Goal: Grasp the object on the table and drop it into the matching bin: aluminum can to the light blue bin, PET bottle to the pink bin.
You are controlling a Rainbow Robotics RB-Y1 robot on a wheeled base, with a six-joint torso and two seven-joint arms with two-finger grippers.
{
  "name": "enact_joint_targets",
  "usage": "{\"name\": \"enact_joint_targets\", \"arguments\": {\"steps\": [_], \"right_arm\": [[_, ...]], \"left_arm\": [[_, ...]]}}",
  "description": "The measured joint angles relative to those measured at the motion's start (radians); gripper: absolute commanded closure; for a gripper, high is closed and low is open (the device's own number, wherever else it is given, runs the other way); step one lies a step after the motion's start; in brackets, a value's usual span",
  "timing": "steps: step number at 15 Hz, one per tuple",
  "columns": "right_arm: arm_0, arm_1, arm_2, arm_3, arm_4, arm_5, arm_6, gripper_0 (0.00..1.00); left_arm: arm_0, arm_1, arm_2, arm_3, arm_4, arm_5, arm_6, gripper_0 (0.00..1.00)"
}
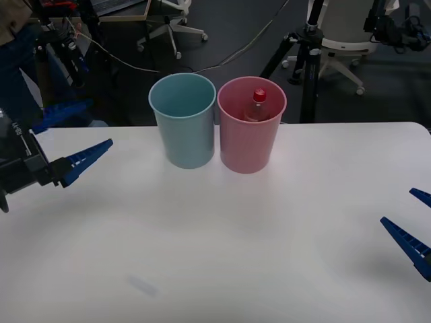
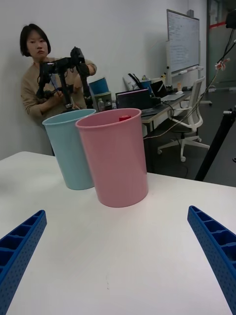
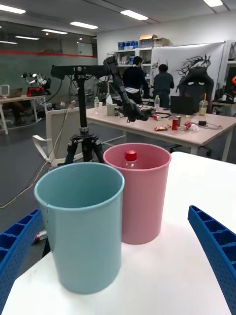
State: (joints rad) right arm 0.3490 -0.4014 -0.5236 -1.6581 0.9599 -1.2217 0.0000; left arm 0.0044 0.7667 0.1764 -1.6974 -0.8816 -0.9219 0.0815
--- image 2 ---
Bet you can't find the grey-green plastic bin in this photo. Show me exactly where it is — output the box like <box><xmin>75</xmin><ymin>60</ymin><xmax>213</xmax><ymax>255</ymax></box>
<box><xmin>94</xmin><ymin>91</ymin><xmax>113</xmax><ymax>110</ymax></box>

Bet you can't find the pink plastic bin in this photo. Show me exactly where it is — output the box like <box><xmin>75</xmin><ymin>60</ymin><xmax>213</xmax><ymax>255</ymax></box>
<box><xmin>75</xmin><ymin>108</ymin><xmax>149</xmax><ymax>208</ymax></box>

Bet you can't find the pale blue plastic bin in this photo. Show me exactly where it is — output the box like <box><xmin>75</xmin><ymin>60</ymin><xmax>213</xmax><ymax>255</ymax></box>
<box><xmin>42</xmin><ymin>108</ymin><xmax>97</xmax><ymax>190</ymax></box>

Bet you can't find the open black laptop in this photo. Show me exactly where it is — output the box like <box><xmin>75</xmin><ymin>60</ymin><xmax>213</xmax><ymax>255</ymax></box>
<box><xmin>115</xmin><ymin>88</ymin><xmax>158</xmax><ymax>117</ymax></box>
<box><xmin>149</xmin><ymin>80</ymin><xmax>184</xmax><ymax>101</ymax></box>

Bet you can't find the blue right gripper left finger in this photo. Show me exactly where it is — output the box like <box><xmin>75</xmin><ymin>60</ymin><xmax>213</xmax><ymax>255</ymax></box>
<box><xmin>0</xmin><ymin>209</ymin><xmax>47</xmax><ymax>315</ymax></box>

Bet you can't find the white office chair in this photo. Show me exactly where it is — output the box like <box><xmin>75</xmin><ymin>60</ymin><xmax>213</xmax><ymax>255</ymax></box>
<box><xmin>157</xmin><ymin>76</ymin><xmax>211</xmax><ymax>162</ymax></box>

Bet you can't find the black handheld arm device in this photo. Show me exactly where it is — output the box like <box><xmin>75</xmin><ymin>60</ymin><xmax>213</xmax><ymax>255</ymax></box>
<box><xmin>36</xmin><ymin>46</ymin><xmax>95</xmax><ymax>111</ymax></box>

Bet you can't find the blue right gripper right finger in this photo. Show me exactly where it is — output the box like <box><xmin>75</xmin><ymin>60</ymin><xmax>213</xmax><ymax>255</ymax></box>
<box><xmin>187</xmin><ymin>205</ymin><xmax>236</xmax><ymax>315</ymax></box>

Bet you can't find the dark office desk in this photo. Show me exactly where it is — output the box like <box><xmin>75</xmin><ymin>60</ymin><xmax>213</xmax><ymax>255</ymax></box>
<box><xmin>141</xmin><ymin>90</ymin><xmax>195</xmax><ymax>140</ymax></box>

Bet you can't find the whiteboard on stand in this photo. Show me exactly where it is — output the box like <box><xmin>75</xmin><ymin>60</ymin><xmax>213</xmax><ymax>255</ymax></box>
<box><xmin>166</xmin><ymin>9</ymin><xmax>205</xmax><ymax>77</ymax></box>

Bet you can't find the black tripod leg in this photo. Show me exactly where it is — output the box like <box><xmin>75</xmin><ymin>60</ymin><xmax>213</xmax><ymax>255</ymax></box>
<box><xmin>194</xmin><ymin>105</ymin><xmax>236</xmax><ymax>182</ymax></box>

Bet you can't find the person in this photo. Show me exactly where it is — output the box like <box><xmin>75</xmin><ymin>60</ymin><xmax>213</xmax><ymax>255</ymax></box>
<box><xmin>19</xmin><ymin>23</ymin><xmax>98</xmax><ymax>156</ymax></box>

